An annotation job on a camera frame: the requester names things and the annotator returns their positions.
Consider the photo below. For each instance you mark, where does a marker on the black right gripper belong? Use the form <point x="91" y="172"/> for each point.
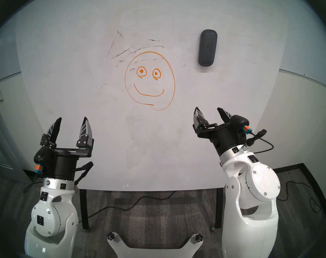
<point x="223" y="138"/>

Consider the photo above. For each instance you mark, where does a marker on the dark grey whiteboard eraser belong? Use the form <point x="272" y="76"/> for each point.
<point x="207" y="47"/>

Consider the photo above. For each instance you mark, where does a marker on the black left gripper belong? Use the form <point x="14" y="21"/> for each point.
<point x="65" y="166"/>

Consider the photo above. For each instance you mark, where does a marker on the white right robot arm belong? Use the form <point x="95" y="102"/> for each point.
<point x="248" y="206"/>

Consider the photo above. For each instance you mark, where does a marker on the large white whiteboard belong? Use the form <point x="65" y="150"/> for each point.
<point x="85" y="72"/>

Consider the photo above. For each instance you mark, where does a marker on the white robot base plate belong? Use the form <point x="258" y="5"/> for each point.
<point x="155" y="253"/>

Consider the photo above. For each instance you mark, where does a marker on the black star knob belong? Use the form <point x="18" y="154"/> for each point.
<point x="111" y="236"/>
<point x="198" y="237"/>

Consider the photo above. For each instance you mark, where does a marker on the black table leg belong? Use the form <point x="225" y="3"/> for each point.
<point x="219" y="206"/>
<point x="84" y="209"/>

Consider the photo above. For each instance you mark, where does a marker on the wall glass board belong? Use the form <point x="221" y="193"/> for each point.
<point x="308" y="58"/>
<point x="4" y="58"/>

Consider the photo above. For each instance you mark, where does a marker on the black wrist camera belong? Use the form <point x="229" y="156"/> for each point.
<point x="43" y="156"/>
<point x="239" y="123"/>

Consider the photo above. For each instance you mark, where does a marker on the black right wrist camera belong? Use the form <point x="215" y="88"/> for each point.
<point x="239" y="123"/>

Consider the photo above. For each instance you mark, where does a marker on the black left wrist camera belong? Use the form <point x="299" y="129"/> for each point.
<point x="43" y="156"/>

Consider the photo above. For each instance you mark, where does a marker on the glass door with grey frame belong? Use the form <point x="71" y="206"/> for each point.
<point x="4" y="152"/>

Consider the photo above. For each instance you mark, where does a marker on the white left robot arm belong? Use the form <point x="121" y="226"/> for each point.
<point x="50" y="222"/>

